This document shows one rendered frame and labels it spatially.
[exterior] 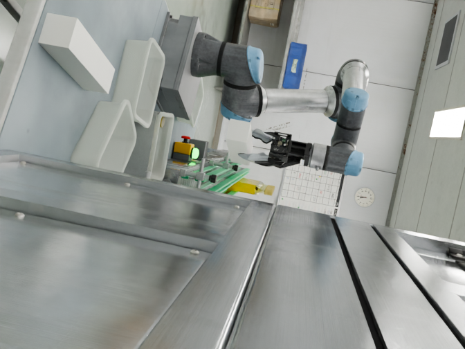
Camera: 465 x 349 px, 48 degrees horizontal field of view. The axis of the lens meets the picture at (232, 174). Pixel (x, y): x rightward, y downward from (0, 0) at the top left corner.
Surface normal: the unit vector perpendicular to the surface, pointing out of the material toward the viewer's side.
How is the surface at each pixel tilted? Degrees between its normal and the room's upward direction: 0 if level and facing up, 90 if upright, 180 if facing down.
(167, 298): 90
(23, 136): 0
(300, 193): 90
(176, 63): 90
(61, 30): 90
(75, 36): 0
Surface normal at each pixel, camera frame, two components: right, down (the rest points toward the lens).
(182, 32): -0.06, -0.25
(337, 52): -0.13, 0.07
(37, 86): 0.97, 0.19
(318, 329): 0.18, -0.98
